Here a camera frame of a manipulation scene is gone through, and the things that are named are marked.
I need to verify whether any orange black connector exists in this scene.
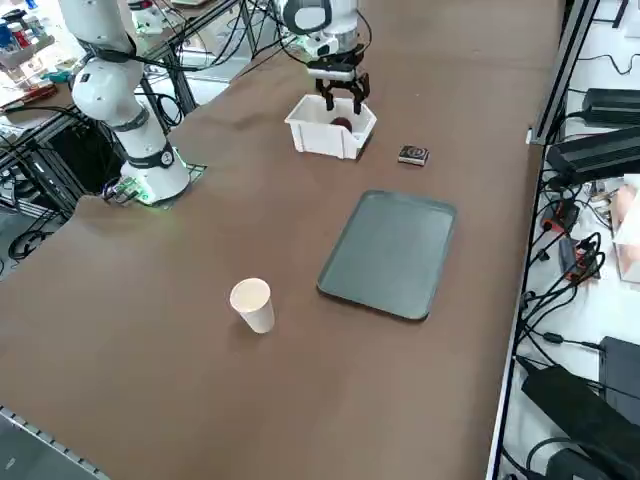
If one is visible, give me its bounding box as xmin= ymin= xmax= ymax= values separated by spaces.
xmin=543 ymin=198 xmax=580 ymax=232

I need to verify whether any black power supply brick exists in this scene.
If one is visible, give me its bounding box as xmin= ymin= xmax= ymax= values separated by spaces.
xmin=546 ymin=127 xmax=640 ymax=184

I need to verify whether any shelf with bottles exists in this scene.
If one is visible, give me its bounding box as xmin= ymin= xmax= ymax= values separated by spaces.
xmin=0 ymin=9 xmax=56 ymax=70

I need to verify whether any black cable with white label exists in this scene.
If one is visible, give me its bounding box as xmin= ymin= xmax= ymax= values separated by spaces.
xmin=355 ymin=9 xmax=374 ymax=52

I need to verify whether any aluminium profile post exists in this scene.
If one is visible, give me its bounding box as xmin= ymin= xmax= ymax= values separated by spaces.
xmin=524 ymin=0 xmax=601 ymax=146

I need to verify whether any white plastic box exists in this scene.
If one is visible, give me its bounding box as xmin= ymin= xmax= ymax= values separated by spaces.
xmin=284 ymin=94 xmax=378 ymax=161

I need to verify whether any gray tray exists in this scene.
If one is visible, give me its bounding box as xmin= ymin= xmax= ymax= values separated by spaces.
xmin=316 ymin=188 xmax=459 ymax=322

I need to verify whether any black power adapter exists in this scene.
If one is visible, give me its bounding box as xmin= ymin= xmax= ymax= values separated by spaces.
xmin=582 ymin=88 xmax=640 ymax=126

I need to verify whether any small black tin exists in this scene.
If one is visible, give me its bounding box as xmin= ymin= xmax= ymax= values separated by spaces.
xmin=397 ymin=144 xmax=432 ymax=166

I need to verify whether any beige paper cup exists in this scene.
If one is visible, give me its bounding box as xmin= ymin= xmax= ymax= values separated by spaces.
xmin=229 ymin=277 xmax=276 ymax=335

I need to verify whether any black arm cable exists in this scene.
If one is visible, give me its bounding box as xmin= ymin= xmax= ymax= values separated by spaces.
xmin=277 ymin=27 xmax=314 ymax=65

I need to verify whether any black flat box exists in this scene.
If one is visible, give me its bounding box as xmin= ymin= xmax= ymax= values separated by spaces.
xmin=598 ymin=335 xmax=640 ymax=416

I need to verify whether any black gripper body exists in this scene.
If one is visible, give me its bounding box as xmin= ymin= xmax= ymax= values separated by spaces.
xmin=306 ymin=44 xmax=370 ymax=86

